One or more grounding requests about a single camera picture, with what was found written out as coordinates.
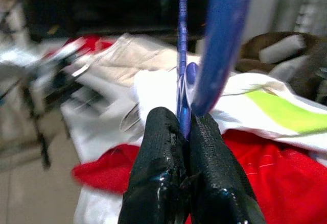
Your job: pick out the white garment green stripe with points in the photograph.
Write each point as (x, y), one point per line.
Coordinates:
(281, 106)

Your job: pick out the beige crumpled garment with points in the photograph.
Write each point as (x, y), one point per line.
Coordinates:
(138, 55)

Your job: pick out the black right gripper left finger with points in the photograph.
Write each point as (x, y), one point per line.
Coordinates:
(158, 152)

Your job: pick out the red garment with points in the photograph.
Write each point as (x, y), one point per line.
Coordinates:
(281, 183)

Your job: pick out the periwinkle plastic clothes hanger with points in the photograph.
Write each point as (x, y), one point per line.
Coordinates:
(219, 43)

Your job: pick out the dark low cabinet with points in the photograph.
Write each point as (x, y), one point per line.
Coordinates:
(102, 4)

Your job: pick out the brown armchair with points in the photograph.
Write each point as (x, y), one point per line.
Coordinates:
(250, 65)

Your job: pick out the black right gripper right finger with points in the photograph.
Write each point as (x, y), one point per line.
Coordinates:
(214, 162)

